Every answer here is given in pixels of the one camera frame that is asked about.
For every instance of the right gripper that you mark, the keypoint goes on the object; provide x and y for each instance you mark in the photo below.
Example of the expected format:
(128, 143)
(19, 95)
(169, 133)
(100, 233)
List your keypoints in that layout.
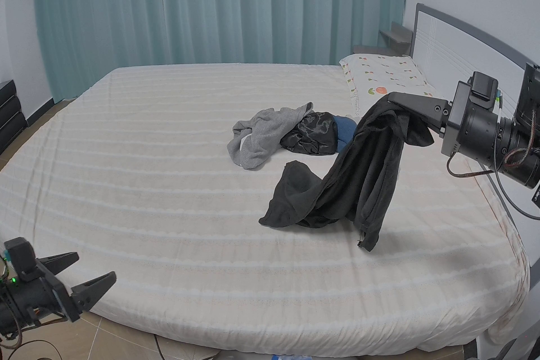
(476, 139)

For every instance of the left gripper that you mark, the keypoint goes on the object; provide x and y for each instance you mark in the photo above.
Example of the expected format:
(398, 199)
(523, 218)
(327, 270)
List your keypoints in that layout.
(46, 303)

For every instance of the black T-shirt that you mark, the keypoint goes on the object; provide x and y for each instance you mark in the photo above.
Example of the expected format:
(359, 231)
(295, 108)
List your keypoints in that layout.
(367, 164)

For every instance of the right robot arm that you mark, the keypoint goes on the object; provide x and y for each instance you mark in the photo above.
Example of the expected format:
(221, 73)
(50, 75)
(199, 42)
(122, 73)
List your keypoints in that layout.
(523, 164)

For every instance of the bed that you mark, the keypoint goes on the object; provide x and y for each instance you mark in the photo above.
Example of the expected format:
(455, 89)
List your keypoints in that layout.
(147, 160)

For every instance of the white printed pillow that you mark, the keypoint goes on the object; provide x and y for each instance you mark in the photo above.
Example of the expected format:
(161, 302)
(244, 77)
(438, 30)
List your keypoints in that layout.
(388, 75)

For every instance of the dark blue garment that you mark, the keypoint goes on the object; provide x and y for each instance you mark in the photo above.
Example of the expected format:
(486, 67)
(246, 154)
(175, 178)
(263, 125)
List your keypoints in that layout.
(344, 130)

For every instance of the grey bedside table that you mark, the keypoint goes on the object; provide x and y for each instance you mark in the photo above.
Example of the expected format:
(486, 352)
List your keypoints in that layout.
(396, 35)

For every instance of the black shiny garment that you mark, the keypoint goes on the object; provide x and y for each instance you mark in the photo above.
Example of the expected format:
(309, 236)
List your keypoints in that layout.
(308, 134)

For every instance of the grey garment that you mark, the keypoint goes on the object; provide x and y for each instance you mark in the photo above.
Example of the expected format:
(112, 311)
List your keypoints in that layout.
(261, 134)

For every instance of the black chest of drawers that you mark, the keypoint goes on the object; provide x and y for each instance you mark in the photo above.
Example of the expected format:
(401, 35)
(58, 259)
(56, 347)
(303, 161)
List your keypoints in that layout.
(10, 113)

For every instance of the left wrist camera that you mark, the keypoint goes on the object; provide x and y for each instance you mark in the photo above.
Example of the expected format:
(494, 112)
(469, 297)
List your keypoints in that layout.
(19, 255)

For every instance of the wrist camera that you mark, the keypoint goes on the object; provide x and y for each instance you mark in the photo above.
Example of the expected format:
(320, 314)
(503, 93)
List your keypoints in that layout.
(19, 255)
(483, 86)

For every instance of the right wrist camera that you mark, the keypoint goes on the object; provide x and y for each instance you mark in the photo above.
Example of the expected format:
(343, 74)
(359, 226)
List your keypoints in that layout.
(483, 86)

